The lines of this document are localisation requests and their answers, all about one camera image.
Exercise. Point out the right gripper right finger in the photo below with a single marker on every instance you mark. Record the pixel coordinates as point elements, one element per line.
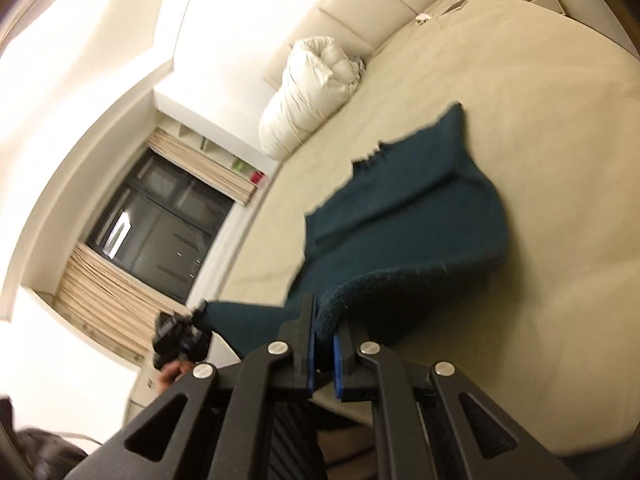
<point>432,422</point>

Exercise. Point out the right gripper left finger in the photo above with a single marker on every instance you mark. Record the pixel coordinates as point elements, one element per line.
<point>245,421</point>

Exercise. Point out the dark teal knit sweater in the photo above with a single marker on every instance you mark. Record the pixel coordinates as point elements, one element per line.
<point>417,221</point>

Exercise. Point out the person's left hand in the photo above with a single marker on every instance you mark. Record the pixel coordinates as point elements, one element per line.
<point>171,373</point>

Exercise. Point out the beige pleated curtain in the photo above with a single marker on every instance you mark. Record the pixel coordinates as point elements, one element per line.
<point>111,306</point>

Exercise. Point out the dark window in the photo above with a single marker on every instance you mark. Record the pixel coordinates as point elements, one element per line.
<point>159,225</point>

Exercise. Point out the beige bed with sheet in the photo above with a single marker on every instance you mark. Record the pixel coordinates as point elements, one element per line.
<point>552,119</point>

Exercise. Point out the small red object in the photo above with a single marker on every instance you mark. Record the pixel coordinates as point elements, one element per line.
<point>256,177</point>

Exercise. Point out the small green object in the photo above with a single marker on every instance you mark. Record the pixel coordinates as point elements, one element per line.
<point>239,165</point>

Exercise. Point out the white rolled duvet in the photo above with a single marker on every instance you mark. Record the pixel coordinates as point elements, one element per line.
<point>318,79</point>

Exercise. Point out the cream padded headboard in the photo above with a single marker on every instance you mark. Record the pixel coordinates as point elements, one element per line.
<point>359,27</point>

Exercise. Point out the white wall shelf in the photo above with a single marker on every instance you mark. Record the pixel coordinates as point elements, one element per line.
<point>242,145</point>

